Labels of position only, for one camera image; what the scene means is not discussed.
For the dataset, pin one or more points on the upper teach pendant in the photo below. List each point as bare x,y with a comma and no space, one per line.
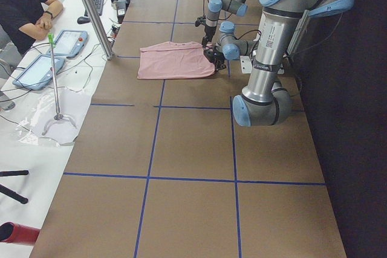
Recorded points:
69,43

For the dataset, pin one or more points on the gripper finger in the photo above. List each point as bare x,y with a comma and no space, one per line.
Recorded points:
204,41
219,65

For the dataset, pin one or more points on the seated person black shirt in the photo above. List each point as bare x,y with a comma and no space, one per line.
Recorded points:
26,21

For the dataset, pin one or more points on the red cylinder object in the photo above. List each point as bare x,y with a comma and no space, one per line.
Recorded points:
19,234

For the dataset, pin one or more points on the clear plastic sheet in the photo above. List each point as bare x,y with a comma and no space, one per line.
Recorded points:
32,122

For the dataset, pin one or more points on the aluminium frame post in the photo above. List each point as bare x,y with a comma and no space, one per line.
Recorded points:
98,28

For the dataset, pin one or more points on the black computer mouse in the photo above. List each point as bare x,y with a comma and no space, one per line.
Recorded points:
83,20

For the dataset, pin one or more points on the teach pendant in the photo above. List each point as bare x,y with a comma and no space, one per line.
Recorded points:
37,75
69,43

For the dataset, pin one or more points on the black keyboard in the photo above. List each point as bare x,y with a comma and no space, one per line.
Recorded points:
95,1

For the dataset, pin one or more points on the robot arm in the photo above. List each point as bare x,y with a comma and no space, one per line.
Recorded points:
211,16
264,101

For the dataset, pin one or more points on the metal reacher grabber tool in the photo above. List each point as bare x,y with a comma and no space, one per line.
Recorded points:
58,117

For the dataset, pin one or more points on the black tripod legs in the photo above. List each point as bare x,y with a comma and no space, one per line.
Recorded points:
12,187

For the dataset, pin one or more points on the pink Snoopy t-shirt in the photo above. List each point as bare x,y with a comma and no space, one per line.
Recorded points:
170,60

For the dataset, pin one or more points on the lower teach pendant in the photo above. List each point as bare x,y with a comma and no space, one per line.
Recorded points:
37,75

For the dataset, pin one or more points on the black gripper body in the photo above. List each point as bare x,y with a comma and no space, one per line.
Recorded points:
217,57
208,32

